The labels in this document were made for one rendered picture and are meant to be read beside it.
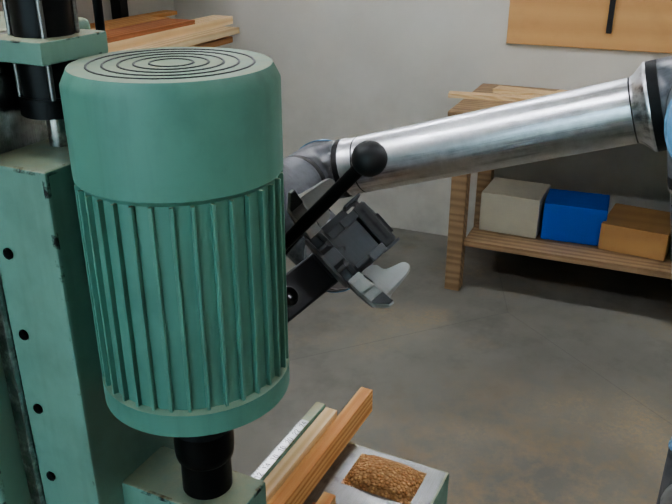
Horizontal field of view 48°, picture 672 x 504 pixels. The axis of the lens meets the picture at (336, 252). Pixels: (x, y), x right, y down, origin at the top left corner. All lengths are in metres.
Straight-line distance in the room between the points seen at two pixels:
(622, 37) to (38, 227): 3.32
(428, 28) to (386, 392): 1.93
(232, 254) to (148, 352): 0.11
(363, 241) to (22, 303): 0.36
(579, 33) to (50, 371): 3.30
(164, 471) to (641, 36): 3.25
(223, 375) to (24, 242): 0.21
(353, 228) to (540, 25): 3.04
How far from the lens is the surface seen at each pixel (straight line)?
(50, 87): 0.71
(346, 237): 0.85
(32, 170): 0.68
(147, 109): 0.57
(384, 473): 1.08
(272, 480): 1.02
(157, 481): 0.85
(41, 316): 0.75
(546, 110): 1.04
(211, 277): 0.62
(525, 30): 3.84
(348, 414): 1.14
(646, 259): 3.55
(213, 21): 4.09
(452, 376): 2.97
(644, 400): 3.02
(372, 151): 0.71
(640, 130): 1.03
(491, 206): 3.60
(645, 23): 3.78
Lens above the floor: 1.61
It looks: 24 degrees down
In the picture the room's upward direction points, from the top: straight up
